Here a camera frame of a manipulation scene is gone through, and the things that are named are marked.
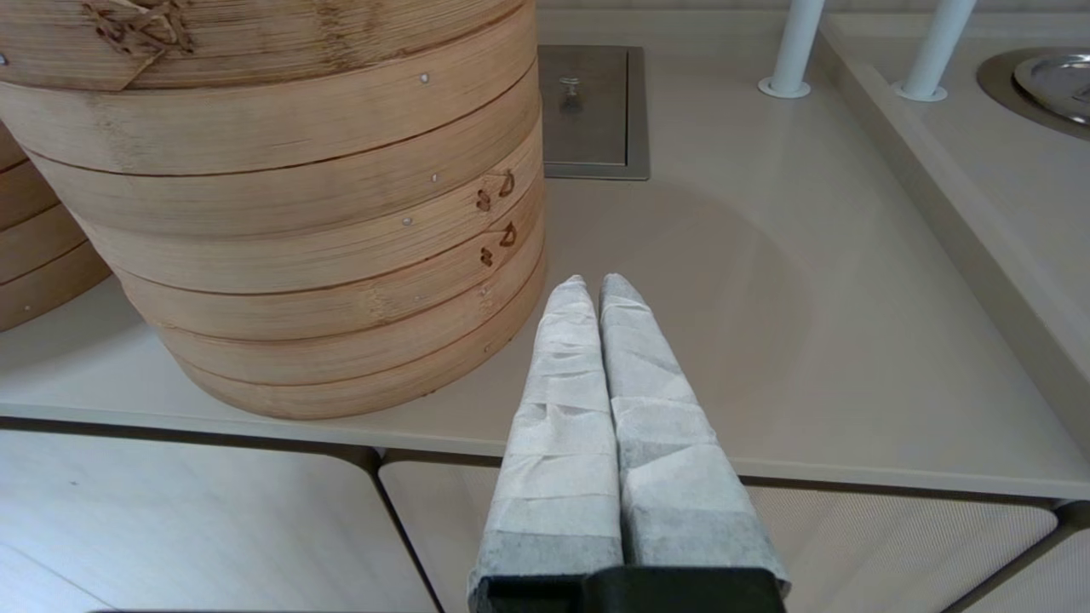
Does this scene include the grey-wrapped right gripper right finger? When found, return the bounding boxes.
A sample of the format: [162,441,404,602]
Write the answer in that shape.
[599,272,792,588]

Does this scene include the square steel hatch with knob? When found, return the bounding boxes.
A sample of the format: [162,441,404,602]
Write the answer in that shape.
[536,44,651,181]

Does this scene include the round metal plate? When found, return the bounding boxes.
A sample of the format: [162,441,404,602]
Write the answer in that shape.
[1012,53,1090,127]

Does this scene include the white metal pole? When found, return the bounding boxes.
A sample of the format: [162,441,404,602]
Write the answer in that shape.
[758,0,829,99]
[892,0,980,103]

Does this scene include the large bamboo steamer basket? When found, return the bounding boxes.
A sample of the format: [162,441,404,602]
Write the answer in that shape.
[0,0,539,178]
[21,64,546,295]
[115,217,548,421]

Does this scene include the grey-wrapped right gripper left finger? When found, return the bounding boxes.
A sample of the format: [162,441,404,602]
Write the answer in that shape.
[468,273,626,590]

